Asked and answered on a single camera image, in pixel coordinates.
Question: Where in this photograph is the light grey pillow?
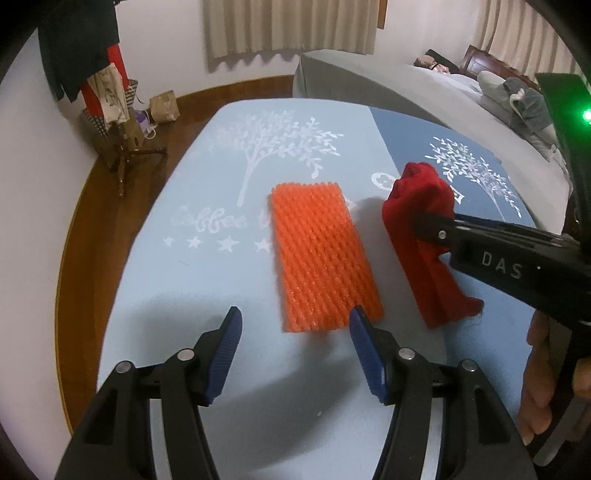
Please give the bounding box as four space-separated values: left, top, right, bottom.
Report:
477 70 509 110

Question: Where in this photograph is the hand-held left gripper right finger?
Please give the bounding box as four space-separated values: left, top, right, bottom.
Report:
349 305 539 480

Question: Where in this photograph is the orange foam net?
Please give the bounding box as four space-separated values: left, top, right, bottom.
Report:
269 181 385 334

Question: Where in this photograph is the checked fabric bag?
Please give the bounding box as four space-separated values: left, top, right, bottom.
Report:
83 78 140 149

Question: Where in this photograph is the dark hanging coat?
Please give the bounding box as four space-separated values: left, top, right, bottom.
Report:
37 0 122 103

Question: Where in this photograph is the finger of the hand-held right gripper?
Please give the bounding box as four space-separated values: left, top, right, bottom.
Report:
413 210 567 254

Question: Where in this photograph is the beige tote bag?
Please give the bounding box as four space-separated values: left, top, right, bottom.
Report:
88 65 127 125

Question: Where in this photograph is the wooden coat rack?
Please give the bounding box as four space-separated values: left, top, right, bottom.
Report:
107 121 168 199

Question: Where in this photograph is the white folded quilt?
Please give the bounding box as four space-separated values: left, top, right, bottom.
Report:
531 124 571 163

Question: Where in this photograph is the dark grey plush garment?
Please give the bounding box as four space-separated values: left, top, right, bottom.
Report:
503 76 551 133

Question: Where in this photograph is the blue tree-print tablecloth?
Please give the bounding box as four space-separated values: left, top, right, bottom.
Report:
95 98 539 480

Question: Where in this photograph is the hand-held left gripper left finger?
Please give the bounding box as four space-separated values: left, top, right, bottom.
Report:
55 307 243 480

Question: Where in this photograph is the beige window curtain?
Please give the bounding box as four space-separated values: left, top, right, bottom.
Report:
471 0 573 77
202 0 380 72

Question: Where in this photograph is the brown paper bag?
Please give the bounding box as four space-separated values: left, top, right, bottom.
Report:
148 90 180 124

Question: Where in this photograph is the person's right hand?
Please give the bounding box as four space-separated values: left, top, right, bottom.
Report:
517 311 553 446

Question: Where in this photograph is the purple small item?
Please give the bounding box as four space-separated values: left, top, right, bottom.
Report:
134 108 153 138

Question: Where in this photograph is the red cloth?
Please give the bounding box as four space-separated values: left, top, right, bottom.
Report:
381 161 485 329

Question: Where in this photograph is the grey bed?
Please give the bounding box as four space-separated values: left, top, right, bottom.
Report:
292 50 573 241

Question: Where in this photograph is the red hanging garment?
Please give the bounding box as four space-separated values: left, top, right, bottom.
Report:
81 44 125 116

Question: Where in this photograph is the wooden headboard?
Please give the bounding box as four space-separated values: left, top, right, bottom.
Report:
462 45 541 90

